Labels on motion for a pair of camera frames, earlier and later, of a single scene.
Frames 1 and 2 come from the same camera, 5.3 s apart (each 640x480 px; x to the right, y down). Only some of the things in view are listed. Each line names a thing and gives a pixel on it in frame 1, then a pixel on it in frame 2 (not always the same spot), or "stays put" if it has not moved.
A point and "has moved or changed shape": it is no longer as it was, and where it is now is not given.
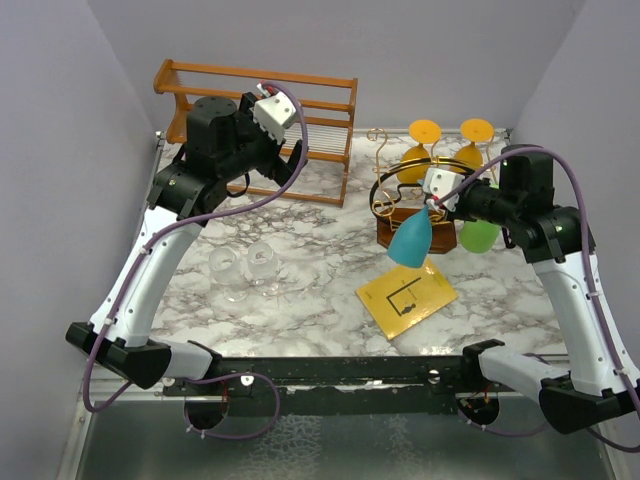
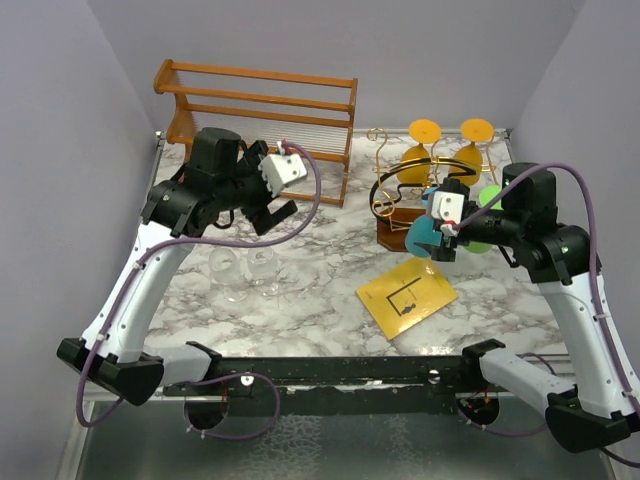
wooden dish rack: (329, 107) stays put
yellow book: (402, 296) stays put
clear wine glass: (228, 271) stays put
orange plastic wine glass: (421, 131) stays put
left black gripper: (276, 167) -> (250, 165)
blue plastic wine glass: (412, 242) has moved or changed shape
